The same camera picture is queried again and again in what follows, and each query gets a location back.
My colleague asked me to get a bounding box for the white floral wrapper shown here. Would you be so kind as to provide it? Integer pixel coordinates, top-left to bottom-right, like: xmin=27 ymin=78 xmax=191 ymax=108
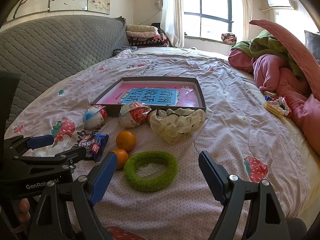
xmin=271 ymin=96 xmax=293 ymax=117

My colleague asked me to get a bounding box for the white air conditioner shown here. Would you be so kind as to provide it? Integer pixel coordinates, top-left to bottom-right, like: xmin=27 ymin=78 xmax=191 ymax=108
xmin=267 ymin=0 xmax=298 ymax=10

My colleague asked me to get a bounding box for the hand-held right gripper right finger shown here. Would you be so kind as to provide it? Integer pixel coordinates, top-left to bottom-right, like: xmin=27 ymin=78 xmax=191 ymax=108
xmin=198 ymin=151 xmax=292 ymax=240

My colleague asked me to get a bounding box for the pink patterned cloth bundle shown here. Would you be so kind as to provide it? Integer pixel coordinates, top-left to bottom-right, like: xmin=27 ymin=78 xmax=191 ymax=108
xmin=221 ymin=32 xmax=237 ymax=44

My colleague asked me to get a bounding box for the dark wall-mounted screen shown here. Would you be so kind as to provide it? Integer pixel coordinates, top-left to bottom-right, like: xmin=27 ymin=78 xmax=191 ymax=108
xmin=304 ymin=30 xmax=320 ymax=63

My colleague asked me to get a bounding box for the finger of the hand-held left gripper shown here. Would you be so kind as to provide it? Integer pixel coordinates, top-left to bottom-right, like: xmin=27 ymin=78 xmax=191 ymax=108
xmin=14 ymin=146 xmax=87 ymax=173
xmin=5 ymin=134 xmax=54 ymax=155

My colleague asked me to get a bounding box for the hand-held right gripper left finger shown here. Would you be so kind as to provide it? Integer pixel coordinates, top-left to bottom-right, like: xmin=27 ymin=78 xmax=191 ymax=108
xmin=29 ymin=151 xmax=118 ymax=240

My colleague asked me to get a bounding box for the orange mandarin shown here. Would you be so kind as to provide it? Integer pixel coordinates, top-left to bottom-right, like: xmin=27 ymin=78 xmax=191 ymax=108
xmin=110 ymin=149 xmax=130 ymax=170
xmin=116 ymin=130 xmax=137 ymax=152

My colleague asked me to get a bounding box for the pink folded blanket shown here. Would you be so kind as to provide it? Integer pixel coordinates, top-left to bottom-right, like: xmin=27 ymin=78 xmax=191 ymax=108
xmin=126 ymin=31 xmax=160 ymax=38

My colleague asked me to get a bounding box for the pink and blue book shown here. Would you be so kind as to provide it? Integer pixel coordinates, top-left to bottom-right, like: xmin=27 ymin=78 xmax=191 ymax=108
xmin=99 ymin=84 xmax=200 ymax=108

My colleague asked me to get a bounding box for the dark patterned cloth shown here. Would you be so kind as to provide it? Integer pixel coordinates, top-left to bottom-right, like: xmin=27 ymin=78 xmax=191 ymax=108
xmin=112 ymin=46 xmax=138 ymax=57

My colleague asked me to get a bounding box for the black cloth bundle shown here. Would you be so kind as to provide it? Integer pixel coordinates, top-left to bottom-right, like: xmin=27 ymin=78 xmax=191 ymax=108
xmin=151 ymin=23 xmax=166 ymax=40

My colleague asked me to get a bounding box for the dark checked folded blanket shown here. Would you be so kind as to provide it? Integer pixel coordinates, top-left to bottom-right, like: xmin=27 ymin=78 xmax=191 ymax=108
xmin=127 ymin=36 xmax=170 ymax=48

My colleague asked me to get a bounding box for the green fuzzy hair ring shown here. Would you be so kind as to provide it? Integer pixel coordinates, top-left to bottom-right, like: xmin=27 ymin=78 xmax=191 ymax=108
xmin=123 ymin=151 xmax=179 ymax=193

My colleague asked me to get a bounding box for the dark grey cardboard box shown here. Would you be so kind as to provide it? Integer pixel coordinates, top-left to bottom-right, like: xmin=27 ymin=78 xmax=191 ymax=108
xmin=90 ymin=76 xmax=207 ymax=118

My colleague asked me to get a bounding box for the cream window curtain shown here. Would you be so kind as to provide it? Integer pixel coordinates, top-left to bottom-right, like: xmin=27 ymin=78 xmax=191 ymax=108
xmin=160 ymin=0 xmax=186 ymax=48
xmin=236 ymin=0 xmax=255 ymax=41

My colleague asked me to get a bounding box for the pile of pink green quilts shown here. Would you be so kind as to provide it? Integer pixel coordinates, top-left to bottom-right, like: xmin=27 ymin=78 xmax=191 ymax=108
xmin=228 ymin=49 xmax=320 ymax=155

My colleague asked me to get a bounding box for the blue cookie packet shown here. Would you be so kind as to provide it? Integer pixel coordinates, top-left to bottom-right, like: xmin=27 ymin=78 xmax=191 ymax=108
xmin=77 ymin=133 xmax=110 ymax=162

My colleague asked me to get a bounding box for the salmon pink blanket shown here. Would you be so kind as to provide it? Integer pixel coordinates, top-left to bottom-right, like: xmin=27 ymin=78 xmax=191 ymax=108
xmin=249 ymin=19 xmax=320 ymax=98

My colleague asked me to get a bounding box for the person's left hand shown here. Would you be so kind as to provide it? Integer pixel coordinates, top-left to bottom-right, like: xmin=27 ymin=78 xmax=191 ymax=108
xmin=15 ymin=198 xmax=32 ymax=233

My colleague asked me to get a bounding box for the plastic-wrapped toy egg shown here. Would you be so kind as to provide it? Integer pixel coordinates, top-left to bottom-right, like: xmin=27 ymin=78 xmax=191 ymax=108
xmin=119 ymin=102 xmax=152 ymax=128
xmin=83 ymin=104 xmax=108 ymax=130

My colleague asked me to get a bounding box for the green blanket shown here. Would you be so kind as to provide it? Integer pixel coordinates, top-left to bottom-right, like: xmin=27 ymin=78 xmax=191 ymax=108
xmin=230 ymin=29 xmax=305 ymax=78

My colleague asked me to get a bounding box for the cream folded blanket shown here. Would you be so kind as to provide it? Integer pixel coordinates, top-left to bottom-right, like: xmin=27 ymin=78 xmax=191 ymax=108
xmin=126 ymin=24 xmax=158 ymax=32

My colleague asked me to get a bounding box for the dark framed window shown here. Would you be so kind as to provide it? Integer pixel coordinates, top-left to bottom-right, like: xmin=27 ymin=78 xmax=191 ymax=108
xmin=182 ymin=0 xmax=233 ymax=40

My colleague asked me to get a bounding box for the grey quilted headboard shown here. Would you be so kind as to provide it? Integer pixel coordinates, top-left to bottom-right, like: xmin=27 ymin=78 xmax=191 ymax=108
xmin=0 ymin=15 xmax=128 ymax=130

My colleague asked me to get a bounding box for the yellow biscuit packet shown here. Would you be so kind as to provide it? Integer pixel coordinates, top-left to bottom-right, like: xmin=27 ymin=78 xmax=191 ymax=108
xmin=264 ymin=101 xmax=285 ymax=119

